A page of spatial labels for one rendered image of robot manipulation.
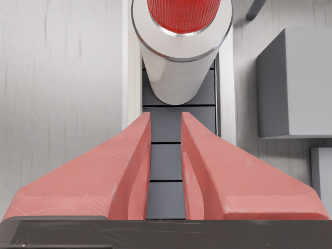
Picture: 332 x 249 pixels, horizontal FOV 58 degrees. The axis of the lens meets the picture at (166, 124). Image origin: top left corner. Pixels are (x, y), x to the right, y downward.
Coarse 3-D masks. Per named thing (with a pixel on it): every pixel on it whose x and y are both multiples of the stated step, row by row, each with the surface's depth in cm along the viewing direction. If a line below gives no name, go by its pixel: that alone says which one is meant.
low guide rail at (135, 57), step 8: (128, 0) 28; (128, 8) 28; (128, 16) 28; (128, 24) 28; (128, 32) 28; (128, 40) 28; (136, 40) 28; (128, 48) 28; (136, 48) 28; (128, 56) 28; (136, 56) 28; (128, 64) 28; (136, 64) 28; (128, 72) 28; (136, 72) 28; (128, 80) 28; (136, 80) 28; (128, 88) 28; (136, 88) 28; (128, 96) 27; (136, 96) 27; (128, 104) 27; (136, 104) 27; (128, 112) 27; (136, 112) 27; (128, 120) 27
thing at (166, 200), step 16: (144, 64) 31; (144, 80) 31; (208, 80) 31; (144, 96) 31; (208, 96) 31; (160, 112) 31; (176, 112) 31; (192, 112) 31; (208, 112) 31; (160, 128) 31; (176, 128) 31; (208, 128) 31; (160, 144) 31; (176, 144) 31; (160, 160) 30; (176, 160) 30; (160, 176) 30; (176, 176) 30; (160, 192) 30; (176, 192) 30; (160, 208) 30; (176, 208) 30
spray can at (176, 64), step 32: (160, 0) 11; (192, 0) 11; (224, 0) 15; (160, 32) 14; (192, 32) 14; (224, 32) 15; (160, 64) 17; (192, 64) 16; (160, 96) 28; (192, 96) 29
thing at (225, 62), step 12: (228, 36) 23; (228, 48) 23; (216, 60) 24; (228, 60) 23; (216, 72) 24; (228, 72) 23; (216, 84) 24; (228, 84) 23; (228, 96) 23; (228, 108) 23; (228, 120) 22; (228, 132) 22
